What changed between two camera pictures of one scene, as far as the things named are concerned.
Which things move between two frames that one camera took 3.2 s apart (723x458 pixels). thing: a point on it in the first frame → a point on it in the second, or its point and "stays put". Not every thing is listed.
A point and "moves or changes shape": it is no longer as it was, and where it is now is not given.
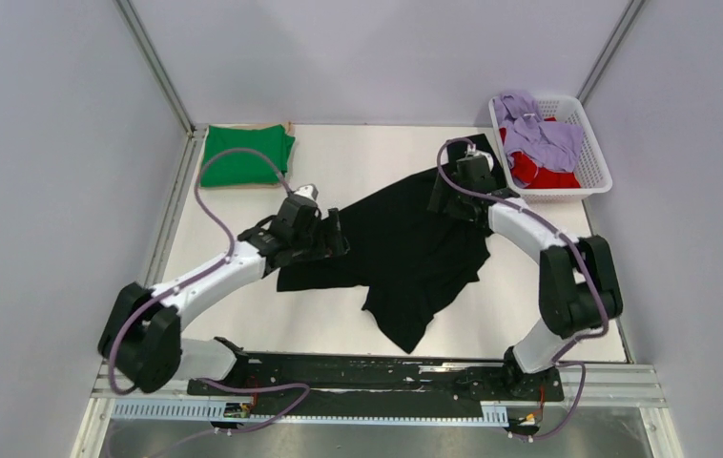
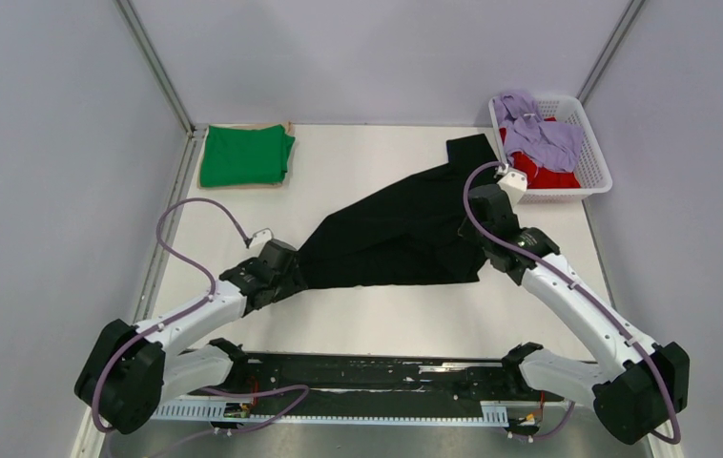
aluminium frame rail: (140, 37) stays put
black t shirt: (412, 261) moves or changes shape
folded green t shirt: (242, 168) stays put
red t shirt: (526, 173) stays put
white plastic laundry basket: (593, 171) stays put
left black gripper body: (314, 239) → (288, 284)
